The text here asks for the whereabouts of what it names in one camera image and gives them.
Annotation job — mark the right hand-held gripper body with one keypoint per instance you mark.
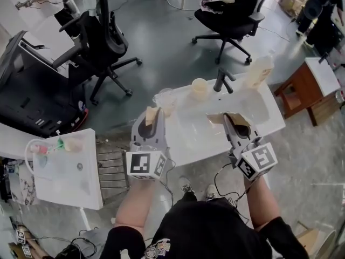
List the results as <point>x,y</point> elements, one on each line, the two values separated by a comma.
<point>258,160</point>

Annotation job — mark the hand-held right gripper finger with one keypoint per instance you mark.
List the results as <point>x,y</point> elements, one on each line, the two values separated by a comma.
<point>254,134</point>
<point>229,133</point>

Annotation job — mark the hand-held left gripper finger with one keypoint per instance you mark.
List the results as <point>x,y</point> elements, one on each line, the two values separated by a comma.
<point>162,131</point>
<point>134,128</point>

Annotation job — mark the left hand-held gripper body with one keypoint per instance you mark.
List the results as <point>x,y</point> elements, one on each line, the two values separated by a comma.
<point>140,163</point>

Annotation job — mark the clear glass cup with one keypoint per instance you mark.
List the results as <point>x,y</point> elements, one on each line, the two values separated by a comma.
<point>165,100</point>

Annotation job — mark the person's right forearm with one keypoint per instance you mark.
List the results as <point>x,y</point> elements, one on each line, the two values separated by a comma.
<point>260,201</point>

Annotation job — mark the person's left forearm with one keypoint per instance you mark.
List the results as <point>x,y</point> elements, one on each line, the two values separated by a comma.
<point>134,198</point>

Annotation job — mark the beige plastic cup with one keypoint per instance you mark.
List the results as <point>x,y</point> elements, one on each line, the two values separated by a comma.
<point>200,89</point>

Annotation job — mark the cream plastic cup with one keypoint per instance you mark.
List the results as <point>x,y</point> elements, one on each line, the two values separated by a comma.
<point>72,144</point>

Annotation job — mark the white ceramic wash basin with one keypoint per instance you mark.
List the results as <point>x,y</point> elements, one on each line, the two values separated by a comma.
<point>196,133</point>

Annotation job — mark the person's left shoe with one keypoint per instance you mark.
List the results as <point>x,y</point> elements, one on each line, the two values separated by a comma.
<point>186,185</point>

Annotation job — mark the person's shoe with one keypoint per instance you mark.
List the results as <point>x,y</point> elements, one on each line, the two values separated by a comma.
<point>210,191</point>
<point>186,185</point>

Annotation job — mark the black basin faucet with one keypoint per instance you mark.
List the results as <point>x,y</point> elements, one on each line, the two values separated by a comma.
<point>221,81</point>

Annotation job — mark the person's right shoe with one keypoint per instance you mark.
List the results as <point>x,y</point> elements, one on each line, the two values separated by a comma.
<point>210,191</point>

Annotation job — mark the pale translucent liquid bottle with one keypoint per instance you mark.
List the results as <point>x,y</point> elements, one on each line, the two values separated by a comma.
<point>258,73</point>

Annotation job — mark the brown wooden cabinet white top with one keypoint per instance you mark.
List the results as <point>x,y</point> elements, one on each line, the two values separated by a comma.
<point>299,80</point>

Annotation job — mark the white side table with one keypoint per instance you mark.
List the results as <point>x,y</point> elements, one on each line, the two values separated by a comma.
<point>64,177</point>

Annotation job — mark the person's black t-shirt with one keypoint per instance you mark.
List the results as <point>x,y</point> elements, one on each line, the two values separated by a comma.
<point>205,231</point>

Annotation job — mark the black office chair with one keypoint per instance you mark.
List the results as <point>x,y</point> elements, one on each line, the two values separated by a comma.
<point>231,20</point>
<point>107,36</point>

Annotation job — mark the pale blue soap dish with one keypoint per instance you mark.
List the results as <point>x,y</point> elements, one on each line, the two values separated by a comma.
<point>40,162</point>

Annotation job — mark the black wheeled equipment cabinet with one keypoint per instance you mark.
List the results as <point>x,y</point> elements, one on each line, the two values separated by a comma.
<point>32,96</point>

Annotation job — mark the white curved faucet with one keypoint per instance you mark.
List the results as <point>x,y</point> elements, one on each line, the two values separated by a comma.
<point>26,154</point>

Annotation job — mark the marble pattern slab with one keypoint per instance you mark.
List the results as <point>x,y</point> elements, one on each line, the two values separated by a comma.
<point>25,187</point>

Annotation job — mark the pink and white cloth bundle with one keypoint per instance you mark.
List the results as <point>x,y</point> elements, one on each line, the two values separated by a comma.
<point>208,3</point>

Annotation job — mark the cardboard box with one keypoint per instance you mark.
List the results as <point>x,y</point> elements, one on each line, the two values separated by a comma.
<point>292,0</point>

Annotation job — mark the metal frame rack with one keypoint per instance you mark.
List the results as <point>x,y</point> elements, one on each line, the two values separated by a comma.
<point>113,171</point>

